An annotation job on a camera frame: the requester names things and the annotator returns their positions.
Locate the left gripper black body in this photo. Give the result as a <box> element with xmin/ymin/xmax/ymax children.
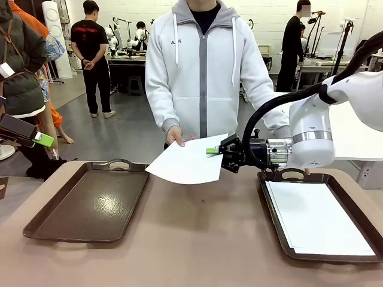
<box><xmin>0</xmin><ymin>112</ymin><xmax>39</xmax><ymax>148</ymax></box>

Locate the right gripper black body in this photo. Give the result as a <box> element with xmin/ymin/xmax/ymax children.
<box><xmin>236</xmin><ymin>138</ymin><xmax>269</xmax><ymax>167</ymax></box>

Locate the person's right forearm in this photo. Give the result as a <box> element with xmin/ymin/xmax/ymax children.
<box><xmin>152</xmin><ymin>89</ymin><xmax>183</xmax><ymax>132</ymax></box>

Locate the person's left forearm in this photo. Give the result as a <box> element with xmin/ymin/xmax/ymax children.
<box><xmin>248</xmin><ymin>83</ymin><xmax>291</xmax><ymax>138</ymax></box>

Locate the person's right hand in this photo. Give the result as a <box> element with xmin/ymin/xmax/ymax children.
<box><xmin>165</xmin><ymin>125</ymin><xmax>195</xmax><ymax>148</ymax></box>

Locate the bare mannequin leg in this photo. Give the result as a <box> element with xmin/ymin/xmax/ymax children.
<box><xmin>38</xmin><ymin>101</ymin><xmax>75</xmax><ymax>159</ymax></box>

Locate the white round fan base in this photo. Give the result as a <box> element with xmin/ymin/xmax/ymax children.
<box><xmin>0</xmin><ymin>145</ymin><xmax>16</xmax><ymax>161</ymax></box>

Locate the black mannequin base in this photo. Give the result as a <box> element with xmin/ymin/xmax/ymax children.
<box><xmin>17</xmin><ymin>140</ymin><xmax>68</xmax><ymax>182</ymax></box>

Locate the white hanging tag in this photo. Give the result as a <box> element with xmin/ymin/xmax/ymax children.
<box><xmin>0</xmin><ymin>62</ymin><xmax>16</xmax><ymax>79</ymax></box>

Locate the brown flat board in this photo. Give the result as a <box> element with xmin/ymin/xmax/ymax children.
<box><xmin>0</xmin><ymin>176</ymin><xmax>10</xmax><ymax>201</ymax></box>

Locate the dark green puffer jacket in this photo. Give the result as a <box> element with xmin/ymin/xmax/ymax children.
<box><xmin>0</xmin><ymin>0</ymin><xmax>48</xmax><ymax>117</ymax></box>

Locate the brown plastic serving tray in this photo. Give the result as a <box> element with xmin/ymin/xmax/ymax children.
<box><xmin>23</xmin><ymin>158</ymin><xmax>153</xmax><ymax>243</ymax></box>
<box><xmin>257</xmin><ymin>167</ymin><xmax>383</xmax><ymax>264</ymax></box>

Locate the person in grey hoodie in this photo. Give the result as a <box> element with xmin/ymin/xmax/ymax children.
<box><xmin>144</xmin><ymin>0</ymin><xmax>291</xmax><ymax>141</ymax></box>

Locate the blue patterned shirt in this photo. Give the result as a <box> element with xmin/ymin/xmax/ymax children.
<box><xmin>35</xmin><ymin>32</ymin><xmax>66</xmax><ymax>104</ymax></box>

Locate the white tower air conditioner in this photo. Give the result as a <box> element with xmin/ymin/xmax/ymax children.
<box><xmin>41</xmin><ymin>0</ymin><xmax>74</xmax><ymax>80</ymax></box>

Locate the man in black long sleeves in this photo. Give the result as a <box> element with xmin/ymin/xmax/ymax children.
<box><xmin>275</xmin><ymin>0</ymin><xmax>312</xmax><ymax>93</ymax></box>

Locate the background workbench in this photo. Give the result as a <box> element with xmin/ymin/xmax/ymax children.
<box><xmin>107</xmin><ymin>49</ymin><xmax>147</xmax><ymax>93</ymax></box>
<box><xmin>299</xmin><ymin>56</ymin><xmax>364</xmax><ymax>90</ymax></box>

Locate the man in black T-shirt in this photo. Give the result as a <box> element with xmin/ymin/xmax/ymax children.
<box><xmin>70</xmin><ymin>0</ymin><xmax>116</xmax><ymax>119</ymax></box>

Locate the black tripod stand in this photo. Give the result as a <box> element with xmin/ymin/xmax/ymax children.
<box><xmin>332</xmin><ymin>17</ymin><xmax>355</xmax><ymax>78</ymax></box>

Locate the seated background person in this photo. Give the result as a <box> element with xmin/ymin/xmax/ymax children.
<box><xmin>133</xmin><ymin>20</ymin><xmax>150</xmax><ymax>51</ymax></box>

